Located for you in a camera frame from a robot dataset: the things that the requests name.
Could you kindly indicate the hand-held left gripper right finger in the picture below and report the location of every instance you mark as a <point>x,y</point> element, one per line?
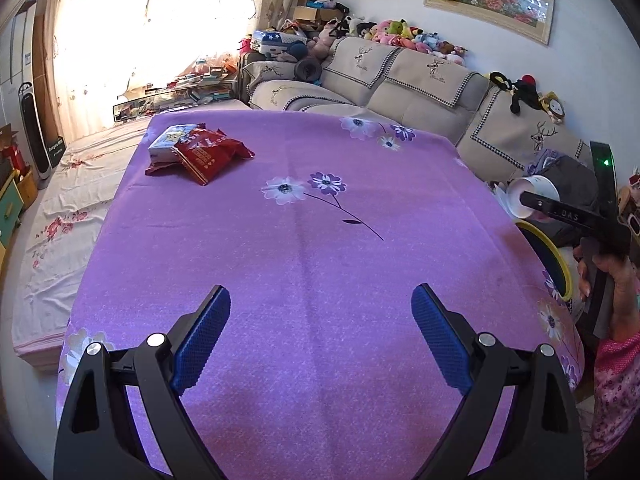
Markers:
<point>440,340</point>

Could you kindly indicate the sheer white curtain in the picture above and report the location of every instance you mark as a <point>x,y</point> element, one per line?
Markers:
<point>150,25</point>

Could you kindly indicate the dark round cushion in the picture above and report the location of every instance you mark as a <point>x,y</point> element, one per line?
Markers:
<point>308,70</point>

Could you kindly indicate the small black box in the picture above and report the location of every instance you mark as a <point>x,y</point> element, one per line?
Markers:
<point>57,150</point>

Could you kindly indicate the white paper cup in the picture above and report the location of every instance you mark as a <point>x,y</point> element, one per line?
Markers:
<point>537,187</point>

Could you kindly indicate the beige sofa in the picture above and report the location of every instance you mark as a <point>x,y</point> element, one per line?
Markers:
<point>410,90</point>

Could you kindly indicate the yellow rimmed trash bin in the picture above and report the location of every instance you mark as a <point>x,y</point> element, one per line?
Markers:
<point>547,255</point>

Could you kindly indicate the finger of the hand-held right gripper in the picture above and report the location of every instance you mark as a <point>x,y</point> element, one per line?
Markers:
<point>535,205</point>

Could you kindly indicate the green cabinet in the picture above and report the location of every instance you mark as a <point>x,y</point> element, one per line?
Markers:
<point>10,210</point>

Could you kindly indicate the white blue suitcase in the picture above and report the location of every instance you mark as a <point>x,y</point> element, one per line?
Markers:
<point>275,42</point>

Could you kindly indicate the row of plush toys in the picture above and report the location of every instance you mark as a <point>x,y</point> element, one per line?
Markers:
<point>395,32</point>

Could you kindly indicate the white tower fan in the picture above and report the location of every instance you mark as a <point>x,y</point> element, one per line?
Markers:
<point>36,130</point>

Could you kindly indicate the purple floral tablecloth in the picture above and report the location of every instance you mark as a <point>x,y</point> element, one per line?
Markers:
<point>300,270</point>

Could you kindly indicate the white floral bedsheet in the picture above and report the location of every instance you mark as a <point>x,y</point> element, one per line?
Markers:
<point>65,210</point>

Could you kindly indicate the person's right forearm pink sleeve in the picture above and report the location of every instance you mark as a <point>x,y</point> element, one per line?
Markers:
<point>617,385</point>

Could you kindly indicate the person's right hand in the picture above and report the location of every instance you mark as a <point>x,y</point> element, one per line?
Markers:
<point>625,290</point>

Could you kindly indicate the red snack packet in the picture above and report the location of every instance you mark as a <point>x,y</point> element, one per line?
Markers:
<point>210,155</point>

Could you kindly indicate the black red plush toy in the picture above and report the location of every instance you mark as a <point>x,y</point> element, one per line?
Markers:
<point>520,92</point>

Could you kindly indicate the toy shelf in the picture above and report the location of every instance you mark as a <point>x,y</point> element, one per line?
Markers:
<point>631,205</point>

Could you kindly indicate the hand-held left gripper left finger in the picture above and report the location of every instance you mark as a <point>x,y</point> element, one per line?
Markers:
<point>202,345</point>

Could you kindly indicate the small white blue box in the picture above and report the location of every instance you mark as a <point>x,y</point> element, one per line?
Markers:
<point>165,142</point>

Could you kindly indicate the pile of books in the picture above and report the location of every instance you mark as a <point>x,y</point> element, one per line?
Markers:
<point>200,87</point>

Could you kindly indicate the yellow plush toy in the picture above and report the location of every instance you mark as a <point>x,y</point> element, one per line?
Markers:
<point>554,106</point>

